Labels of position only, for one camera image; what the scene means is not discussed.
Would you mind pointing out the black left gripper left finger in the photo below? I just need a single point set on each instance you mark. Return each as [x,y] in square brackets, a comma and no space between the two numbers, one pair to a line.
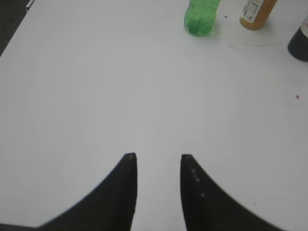
[109,207]

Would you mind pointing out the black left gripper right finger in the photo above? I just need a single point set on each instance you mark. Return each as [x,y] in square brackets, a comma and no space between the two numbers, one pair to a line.
[244,193]

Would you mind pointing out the dark red wine bottle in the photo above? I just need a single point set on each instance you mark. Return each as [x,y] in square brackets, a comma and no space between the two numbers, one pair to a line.
[298,45]

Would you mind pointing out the green plastic soda bottle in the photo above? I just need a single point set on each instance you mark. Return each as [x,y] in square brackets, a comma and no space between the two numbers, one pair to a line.
[200,17]

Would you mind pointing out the orange juice bottle white cap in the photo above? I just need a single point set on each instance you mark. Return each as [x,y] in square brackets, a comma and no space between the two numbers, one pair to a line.
[255,13]

